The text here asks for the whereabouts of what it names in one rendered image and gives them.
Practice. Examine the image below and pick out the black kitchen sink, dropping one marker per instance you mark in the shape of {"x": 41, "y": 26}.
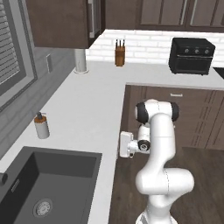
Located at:
{"x": 55, "y": 180}

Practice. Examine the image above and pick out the brown base cupboard run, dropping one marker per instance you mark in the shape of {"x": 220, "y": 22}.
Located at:
{"x": 201, "y": 122}

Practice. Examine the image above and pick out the grey wall socket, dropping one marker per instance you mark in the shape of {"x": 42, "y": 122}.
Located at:
{"x": 49, "y": 63}

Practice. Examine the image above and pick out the black toaster oven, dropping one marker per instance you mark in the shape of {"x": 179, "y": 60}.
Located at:
{"x": 191, "y": 57}

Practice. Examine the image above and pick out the brown drawer front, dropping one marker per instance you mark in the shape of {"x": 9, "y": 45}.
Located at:
{"x": 192, "y": 97}

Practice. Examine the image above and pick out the window with grey blinds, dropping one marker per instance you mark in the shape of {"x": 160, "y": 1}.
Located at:
{"x": 11, "y": 52}

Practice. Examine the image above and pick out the white soap dispenser brown top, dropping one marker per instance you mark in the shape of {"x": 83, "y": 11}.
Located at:
{"x": 42, "y": 128}

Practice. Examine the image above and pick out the black hob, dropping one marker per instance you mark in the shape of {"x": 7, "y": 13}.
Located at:
{"x": 219, "y": 72}

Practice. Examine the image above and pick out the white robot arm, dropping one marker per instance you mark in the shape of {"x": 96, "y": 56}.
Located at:
{"x": 162, "y": 137}

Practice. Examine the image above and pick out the dark brown wall cupboard run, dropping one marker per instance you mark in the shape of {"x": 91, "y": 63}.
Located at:
{"x": 163, "y": 13}

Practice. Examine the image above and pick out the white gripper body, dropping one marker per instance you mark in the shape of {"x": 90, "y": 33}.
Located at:
{"x": 125, "y": 144}

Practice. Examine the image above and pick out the white paper towel roll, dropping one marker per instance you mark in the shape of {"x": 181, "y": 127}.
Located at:
{"x": 80, "y": 61}

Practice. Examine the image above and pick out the brown wooden knife block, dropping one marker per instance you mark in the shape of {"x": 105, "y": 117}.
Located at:
{"x": 120, "y": 55}

